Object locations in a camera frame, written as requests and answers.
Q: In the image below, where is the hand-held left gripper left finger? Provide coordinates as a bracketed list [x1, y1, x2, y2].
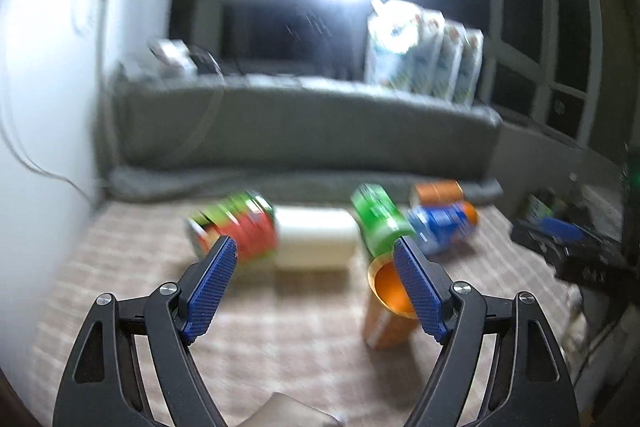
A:
[52, 235, 238, 427]

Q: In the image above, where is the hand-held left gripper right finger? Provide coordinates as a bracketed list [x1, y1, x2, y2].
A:
[393, 237, 581, 427]

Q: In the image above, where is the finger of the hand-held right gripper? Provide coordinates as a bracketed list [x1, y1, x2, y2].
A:
[510, 207, 628, 270]

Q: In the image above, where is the red and green cup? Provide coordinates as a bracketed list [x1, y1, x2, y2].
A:
[185, 191, 279, 264]

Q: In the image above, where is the small orange cup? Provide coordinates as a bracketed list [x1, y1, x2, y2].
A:
[409, 180, 466, 208]

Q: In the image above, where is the white cup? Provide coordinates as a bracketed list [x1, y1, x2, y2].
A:
[274, 207, 361, 271]

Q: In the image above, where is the blue and orange can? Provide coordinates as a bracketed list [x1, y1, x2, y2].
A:
[406, 201, 480, 256]

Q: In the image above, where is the checkered beige cloth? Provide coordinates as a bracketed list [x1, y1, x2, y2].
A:
[30, 199, 581, 427]

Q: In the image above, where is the grey sofa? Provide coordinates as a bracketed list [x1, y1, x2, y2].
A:
[102, 69, 505, 204]

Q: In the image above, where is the silver clutter on sofa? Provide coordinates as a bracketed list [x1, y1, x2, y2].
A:
[119, 38, 221, 80]

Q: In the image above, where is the large white printed carton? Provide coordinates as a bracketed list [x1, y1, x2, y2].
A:
[364, 0, 426, 88]

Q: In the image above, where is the thin grey cable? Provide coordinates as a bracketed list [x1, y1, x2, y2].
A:
[0, 57, 96, 202]

